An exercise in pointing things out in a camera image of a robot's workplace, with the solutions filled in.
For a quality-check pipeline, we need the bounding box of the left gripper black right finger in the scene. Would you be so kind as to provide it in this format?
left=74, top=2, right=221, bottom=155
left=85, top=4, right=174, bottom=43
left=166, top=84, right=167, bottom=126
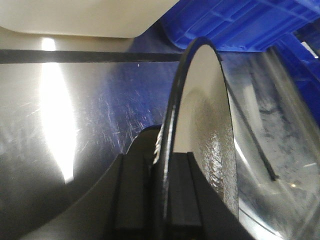
left=169, top=152, right=202, bottom=227

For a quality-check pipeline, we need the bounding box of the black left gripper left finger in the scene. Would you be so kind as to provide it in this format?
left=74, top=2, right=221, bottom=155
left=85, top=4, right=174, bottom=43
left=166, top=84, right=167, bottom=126
left=114, top=153, right=151, bottom=229

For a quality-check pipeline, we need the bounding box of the cream plate with black rim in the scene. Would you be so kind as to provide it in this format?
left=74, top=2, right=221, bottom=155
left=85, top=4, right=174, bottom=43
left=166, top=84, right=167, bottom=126
left=152, top=37, right=249, bottom=240

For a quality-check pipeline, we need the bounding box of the cream plastic bin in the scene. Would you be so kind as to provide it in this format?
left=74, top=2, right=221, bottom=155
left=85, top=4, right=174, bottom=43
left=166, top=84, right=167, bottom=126
left=0, top=0, right=177, bottom=38

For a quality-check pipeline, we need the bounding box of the large blue crate lower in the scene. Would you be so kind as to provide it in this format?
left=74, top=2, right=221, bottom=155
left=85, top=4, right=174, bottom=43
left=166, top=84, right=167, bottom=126
left=129, top=0, right=320, bottom=54

